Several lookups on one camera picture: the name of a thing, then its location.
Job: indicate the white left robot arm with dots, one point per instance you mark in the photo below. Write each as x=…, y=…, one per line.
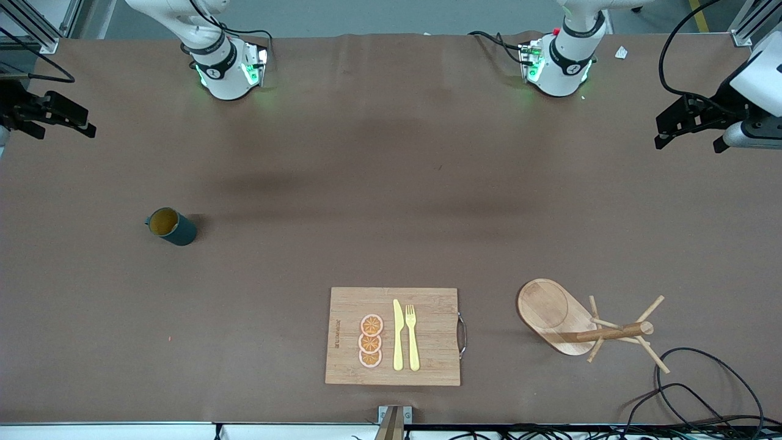
x=565, y=61

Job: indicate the white paper scrap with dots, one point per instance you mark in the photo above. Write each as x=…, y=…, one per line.
x=621, y=52

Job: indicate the bamboo cutting board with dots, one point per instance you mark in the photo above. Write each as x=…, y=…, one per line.
x=437, y=342

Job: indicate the wooden cup rack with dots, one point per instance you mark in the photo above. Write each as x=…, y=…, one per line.
x=550, y=311

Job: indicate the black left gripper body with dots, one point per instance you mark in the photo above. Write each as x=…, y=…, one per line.
x=716, y=110

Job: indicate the yellow plastic knife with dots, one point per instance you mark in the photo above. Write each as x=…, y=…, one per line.
x=398, y=342

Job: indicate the yellow plastic fork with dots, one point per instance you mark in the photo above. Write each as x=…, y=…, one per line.
x=413, y=348

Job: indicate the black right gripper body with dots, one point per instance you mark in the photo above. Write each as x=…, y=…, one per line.
x=18, y=109

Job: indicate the dark green ribbed cup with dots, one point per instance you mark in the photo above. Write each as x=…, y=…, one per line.
x=183, y=235

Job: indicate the metal clamp bracket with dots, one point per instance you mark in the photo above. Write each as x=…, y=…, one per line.
x=394, y=421

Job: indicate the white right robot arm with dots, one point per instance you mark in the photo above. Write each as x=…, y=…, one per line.
x=214, y=67

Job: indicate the aluminium frame profile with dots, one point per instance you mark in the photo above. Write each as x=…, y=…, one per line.
x=43, y=33
x=742, y=33

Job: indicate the toy orange slice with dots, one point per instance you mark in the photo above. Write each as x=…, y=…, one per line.
x=372, y=324
x=369, y=359
x=369, y=344

